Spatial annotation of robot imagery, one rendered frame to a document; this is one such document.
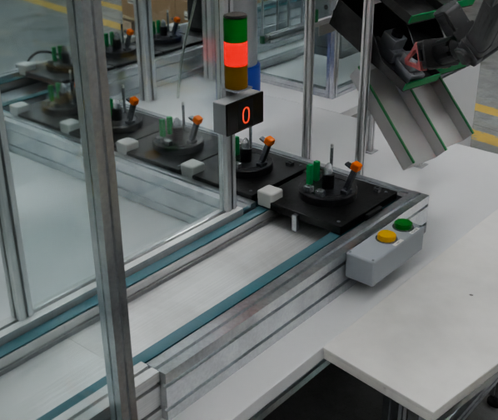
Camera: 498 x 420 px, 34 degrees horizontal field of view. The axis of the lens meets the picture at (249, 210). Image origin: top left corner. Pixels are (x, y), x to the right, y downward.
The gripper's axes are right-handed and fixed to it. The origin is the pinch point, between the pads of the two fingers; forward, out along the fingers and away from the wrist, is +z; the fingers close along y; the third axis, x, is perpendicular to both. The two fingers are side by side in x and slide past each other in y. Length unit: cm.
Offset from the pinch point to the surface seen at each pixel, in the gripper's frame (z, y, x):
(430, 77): 0.5, -4.6, 4.6
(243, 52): -2.3, 48.0, -5.0
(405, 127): 11.7, -3.9, 15.2
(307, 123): 29.7, 13.4, 9.9
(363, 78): 9.0, 9.0, 2.0
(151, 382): -23, 88, 51
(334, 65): 83, -38, -12
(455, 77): 103, -113, -4
